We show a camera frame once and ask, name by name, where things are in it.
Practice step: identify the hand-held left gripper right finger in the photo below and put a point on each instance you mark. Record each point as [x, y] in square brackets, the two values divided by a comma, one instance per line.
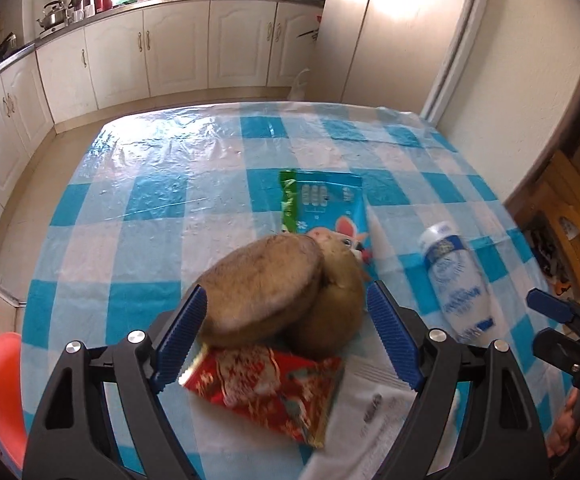
[392, 335]

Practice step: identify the cream refrigerator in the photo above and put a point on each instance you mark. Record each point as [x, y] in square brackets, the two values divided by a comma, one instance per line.
[395, 35]

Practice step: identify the red and dark small object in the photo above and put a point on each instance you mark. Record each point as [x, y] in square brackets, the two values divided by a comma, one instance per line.
[310, 27]

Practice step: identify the white kitchen cabinets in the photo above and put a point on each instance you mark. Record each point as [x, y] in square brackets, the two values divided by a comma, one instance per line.
[115, 60]

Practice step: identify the steel kettle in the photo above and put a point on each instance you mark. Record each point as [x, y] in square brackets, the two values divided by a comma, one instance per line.
[52, 16]

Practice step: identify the person's right hand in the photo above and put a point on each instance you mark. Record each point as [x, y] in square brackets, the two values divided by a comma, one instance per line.
[560, 430]

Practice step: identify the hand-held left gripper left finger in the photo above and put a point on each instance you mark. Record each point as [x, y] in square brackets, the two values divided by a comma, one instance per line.
[180, 340]

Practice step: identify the wooden furniture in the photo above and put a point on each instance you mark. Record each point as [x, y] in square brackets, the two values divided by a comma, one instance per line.
[560, 200]

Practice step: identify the blue white checkered tablecloth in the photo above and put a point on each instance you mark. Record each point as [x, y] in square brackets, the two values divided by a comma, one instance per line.
[145, 220]

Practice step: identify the white paper bag blue feather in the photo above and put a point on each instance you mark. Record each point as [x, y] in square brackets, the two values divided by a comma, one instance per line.
[370, 425]

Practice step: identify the small clear bottle blue label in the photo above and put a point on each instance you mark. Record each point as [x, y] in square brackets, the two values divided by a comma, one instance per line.
[457, 280]

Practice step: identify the red snack wrapper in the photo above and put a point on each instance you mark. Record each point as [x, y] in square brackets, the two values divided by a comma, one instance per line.
[265, 385]

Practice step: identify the green snack wrapper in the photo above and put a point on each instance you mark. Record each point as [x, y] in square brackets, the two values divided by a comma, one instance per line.
[288, 200]

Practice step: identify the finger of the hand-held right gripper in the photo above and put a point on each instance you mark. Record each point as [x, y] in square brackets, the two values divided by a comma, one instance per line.
[552, 347]
[547, 305]

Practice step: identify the teal snack packet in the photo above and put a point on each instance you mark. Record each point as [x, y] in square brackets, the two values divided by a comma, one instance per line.
[330, 200]

